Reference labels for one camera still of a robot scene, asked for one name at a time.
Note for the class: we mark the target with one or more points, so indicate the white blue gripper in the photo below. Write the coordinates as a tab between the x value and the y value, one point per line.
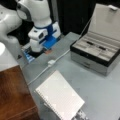
44	37

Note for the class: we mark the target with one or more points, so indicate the black drawer box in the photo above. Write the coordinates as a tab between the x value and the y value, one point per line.
99	48

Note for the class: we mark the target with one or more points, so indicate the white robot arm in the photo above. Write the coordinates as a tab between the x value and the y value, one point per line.
36	11

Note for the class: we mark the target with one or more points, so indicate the white second robot base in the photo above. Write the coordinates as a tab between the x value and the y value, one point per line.
9	21

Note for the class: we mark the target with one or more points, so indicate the white lamp shade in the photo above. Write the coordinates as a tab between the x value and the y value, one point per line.
6	59

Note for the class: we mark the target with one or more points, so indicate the white tilted panel board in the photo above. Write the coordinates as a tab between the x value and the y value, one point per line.
58	94

